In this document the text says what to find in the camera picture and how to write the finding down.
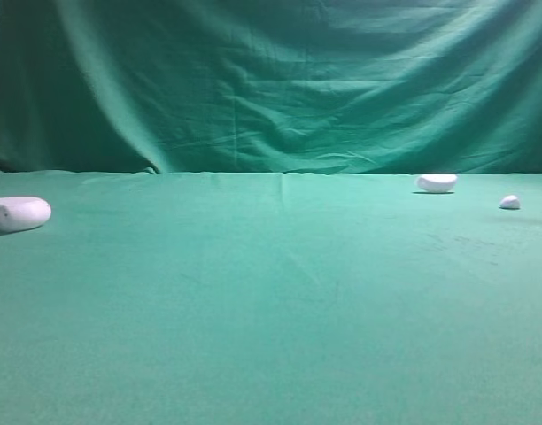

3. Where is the green table cloth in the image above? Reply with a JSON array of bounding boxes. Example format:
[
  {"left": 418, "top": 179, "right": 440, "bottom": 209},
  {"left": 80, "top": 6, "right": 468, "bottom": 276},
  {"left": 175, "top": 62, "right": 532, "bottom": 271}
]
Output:
[{"left": 0, "top": 172, "right": 542, "bottom": 424}]

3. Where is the green backdrop curtain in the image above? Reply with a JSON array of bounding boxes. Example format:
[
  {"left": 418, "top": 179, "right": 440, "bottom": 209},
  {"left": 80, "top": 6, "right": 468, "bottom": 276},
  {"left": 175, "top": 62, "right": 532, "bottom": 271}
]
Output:
[{"left": 0, "top": 1, "right": 542, "bottom": 174}]

